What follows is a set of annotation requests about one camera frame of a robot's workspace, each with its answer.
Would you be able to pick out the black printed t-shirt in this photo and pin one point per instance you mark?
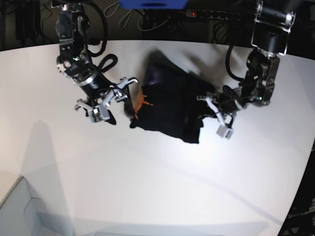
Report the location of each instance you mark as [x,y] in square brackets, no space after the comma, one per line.
[166,101]

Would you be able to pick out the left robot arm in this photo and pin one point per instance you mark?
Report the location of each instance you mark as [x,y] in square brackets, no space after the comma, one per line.
[270,36]

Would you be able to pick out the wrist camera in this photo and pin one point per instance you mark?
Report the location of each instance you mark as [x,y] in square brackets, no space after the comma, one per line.
[225,132]
[99,113]

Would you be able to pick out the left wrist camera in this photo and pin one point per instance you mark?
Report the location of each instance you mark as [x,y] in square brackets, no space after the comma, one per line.
[225,132]

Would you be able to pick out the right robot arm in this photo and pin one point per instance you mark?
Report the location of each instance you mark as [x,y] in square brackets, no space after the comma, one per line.
[75,62]

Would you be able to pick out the black power strip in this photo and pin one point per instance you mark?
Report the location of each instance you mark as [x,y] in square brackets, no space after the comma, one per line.
[213,15]

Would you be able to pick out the white bin at table corner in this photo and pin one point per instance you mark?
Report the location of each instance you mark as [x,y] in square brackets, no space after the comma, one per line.
[23,214]

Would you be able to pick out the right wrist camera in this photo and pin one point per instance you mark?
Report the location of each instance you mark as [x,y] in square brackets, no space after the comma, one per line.
[99,113]

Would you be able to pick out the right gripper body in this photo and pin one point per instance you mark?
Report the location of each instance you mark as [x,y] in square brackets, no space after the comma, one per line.
[101,92]

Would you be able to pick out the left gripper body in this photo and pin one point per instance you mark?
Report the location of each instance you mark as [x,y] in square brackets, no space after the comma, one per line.
[223,104]

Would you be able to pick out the blue plastic box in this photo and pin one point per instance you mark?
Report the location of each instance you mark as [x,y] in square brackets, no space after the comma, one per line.
[153,4]

